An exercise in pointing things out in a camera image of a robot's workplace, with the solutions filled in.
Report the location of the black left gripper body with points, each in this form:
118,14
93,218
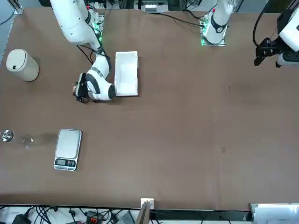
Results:
272,46

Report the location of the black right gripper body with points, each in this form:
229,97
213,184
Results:
83,85

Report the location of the small clear measuring cup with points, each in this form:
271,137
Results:
75,88

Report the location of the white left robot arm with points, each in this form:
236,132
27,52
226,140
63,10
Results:
219,21

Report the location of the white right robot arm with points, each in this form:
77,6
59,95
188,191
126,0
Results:
72,23

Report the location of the white rectangular bin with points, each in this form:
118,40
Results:
126,74

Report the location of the silver digital scale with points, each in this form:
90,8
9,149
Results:
67,144

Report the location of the beige cylindrical lidded canister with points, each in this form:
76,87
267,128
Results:
22,66

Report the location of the grey power strip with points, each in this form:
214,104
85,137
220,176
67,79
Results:
154,8

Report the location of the black and red power strip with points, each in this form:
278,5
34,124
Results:
91,220

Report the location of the small white box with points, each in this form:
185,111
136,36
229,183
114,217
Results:
149,201

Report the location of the black power adapter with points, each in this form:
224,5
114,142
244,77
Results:
21,219

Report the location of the white sheet board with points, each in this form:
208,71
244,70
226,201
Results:
275,214

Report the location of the aluminium camera post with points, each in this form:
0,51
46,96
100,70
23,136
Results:
143,214

